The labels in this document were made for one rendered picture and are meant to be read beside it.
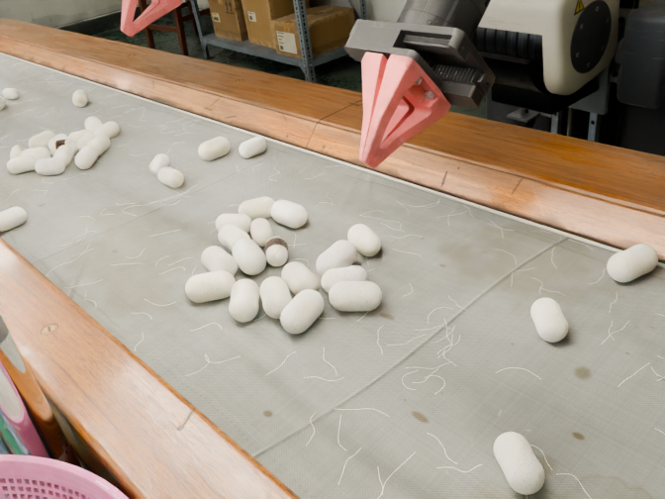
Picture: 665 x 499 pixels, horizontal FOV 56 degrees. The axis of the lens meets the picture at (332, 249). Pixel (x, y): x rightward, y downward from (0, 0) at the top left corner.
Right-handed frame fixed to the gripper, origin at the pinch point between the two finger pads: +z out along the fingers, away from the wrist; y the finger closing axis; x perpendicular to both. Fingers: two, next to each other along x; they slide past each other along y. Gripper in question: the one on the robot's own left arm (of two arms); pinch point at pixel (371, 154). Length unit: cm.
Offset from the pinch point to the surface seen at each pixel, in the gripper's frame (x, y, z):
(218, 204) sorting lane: 2.8, -17.4, 8.0
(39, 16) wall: 133, -480, -72
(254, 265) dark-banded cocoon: -1.7, -4.1, 11.4
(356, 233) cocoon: 2.9, -0.2, 5.6
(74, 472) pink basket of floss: -14.9, 5.2, 24.3
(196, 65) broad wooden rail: 15, -53, -10
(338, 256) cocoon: 0.7, 1.0, 8.0
